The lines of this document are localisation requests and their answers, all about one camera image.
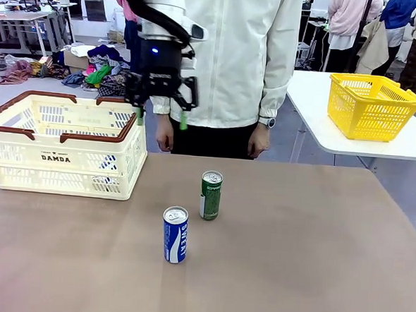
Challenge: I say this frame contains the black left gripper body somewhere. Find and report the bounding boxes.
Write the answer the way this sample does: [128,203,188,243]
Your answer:
[136,36,185,100]

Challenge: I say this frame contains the person's left hand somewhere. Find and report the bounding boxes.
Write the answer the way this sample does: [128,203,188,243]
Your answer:
[246,124,271,162]

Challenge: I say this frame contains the colourful clothes pile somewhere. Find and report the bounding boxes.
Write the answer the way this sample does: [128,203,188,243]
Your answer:
[56,40,136,99]

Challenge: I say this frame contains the person in blue top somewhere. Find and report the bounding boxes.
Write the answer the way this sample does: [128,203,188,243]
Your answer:
[376,0,416,66]

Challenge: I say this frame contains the grey workbench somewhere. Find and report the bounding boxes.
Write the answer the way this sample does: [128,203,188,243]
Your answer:
[0,0,79,59]

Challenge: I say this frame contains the person in cream jacket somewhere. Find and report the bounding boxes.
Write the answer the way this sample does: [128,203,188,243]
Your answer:
[145,0,305,164]

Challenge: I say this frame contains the silver wristwatch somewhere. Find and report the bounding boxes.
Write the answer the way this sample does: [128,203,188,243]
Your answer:
[258,115,277,130]

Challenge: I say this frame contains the black wall panel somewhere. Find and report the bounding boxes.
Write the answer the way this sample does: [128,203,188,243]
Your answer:
[82,0,109,23]

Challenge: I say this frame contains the beige coat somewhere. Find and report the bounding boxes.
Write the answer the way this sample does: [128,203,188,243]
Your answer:
[355,16,393,76]

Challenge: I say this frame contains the patterned clothes pile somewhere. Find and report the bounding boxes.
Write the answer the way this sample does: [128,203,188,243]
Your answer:
[0,53,72,90]

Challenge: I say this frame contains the person's right hand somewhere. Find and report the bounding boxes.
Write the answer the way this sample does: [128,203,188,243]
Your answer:
[154,114,176,153]

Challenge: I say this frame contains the cream shopping basket brown handles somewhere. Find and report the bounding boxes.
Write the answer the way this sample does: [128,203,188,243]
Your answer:
[0,88,152,203]

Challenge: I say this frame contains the person in pink hoodie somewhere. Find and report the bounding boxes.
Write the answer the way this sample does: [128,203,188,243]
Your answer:
[110,0,145,73]

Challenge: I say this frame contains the dark green juice can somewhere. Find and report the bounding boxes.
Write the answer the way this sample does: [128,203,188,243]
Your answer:
[198,169,225,222]

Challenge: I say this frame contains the yellow plastic basket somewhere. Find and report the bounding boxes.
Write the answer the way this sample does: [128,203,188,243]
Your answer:
[325,71,416,145]

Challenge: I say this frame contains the person's left forearm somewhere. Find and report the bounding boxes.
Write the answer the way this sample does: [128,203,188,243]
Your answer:
[257,52,300,122]

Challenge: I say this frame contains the person's right forearm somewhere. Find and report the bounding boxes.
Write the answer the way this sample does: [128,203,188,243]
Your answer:
[149,95,173,116]

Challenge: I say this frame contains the cardboard box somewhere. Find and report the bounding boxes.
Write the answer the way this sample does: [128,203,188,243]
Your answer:
[62,47,92,71]

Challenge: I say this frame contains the person in pale pink sweater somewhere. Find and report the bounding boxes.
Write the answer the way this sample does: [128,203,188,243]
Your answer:
[324,0,385,76]

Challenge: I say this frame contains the white side table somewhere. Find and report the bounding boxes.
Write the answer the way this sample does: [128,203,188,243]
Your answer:
[281,68,416,172]

